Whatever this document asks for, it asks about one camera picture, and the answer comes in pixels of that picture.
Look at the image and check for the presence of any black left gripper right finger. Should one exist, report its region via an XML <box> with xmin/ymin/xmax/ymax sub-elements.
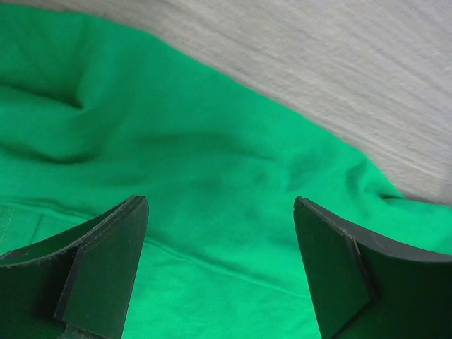
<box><xmin>293</xmin><ymin>198</ymin><xmax>451</xmax><ymax>338</ymax></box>

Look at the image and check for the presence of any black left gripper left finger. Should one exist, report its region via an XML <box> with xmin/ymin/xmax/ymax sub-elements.
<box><xmin>1</xmin><ymin>196</ymin><xmax>149</xmax><ymax>338</ymax></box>

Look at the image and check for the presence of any green t shirt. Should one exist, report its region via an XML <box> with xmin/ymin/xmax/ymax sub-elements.
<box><xmin>1</xmin><ymin>4</ymin><xmax>451</xmax><ymax>338</ymax></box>

